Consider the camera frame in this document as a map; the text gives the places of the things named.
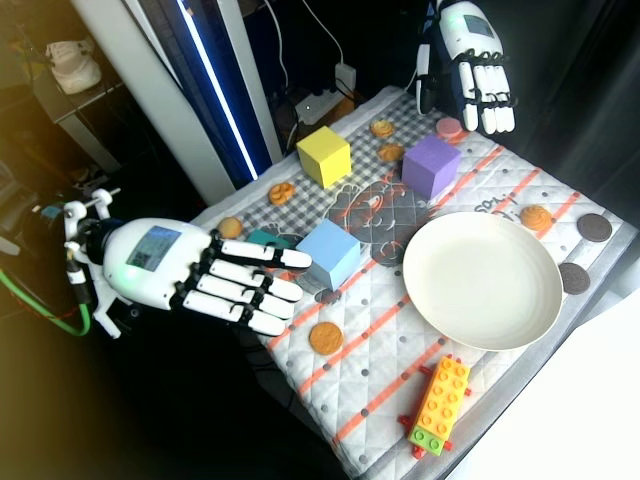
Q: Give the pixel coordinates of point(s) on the yellow foam cube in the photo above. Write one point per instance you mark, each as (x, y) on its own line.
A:
(322, 155)

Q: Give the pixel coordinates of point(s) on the swirl butter cookie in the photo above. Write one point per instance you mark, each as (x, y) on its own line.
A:
(390, 151)
(536, 217)

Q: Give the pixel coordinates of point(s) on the round orange biscuit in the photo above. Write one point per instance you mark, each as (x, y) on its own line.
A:
(326, 338)

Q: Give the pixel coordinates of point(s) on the grey shelf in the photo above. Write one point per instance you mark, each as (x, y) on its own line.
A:
(85, 120)

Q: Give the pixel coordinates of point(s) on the round tan biscuit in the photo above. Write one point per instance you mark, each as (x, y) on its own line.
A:
(230, 227)

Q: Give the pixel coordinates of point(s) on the white column with blue strip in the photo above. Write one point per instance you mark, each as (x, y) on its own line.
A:
(150, 100)

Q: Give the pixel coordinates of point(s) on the purple foam cube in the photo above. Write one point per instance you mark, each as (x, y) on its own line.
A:
(430, 165)

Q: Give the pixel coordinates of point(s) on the blue foam cube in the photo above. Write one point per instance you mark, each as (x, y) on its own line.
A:
(327, 250)

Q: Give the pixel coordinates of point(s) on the pretzel cookie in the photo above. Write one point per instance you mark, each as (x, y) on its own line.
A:
(281, 194)

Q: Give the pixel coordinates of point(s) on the chocolate sandwich cookie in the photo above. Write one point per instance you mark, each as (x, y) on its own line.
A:
(574, 278)
(594, 227)

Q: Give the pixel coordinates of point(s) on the white plug adapter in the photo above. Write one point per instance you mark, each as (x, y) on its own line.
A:
(345, 77)

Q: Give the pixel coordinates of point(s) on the grey quilt with bear print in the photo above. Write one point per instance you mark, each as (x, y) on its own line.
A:
(380, 310)

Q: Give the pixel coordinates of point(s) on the white round plate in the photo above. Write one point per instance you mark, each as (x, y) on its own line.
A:
(480, 280)

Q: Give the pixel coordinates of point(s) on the white power strip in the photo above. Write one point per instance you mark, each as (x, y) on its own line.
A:
(315, 107)

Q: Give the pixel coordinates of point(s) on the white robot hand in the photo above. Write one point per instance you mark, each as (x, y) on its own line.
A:
(470, 30)
(150, 265)

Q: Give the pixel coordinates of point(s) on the dark teal block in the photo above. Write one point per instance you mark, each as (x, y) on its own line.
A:
(262, 237)

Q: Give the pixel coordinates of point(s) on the pink sandwich cookie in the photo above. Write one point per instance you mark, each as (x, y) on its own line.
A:
(447, 127)

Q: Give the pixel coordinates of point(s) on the orange green toy brick vehicle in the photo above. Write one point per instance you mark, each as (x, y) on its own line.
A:
(442, 395)

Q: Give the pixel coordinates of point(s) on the white crumpled object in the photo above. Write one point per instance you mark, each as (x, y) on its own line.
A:
(75, 67)

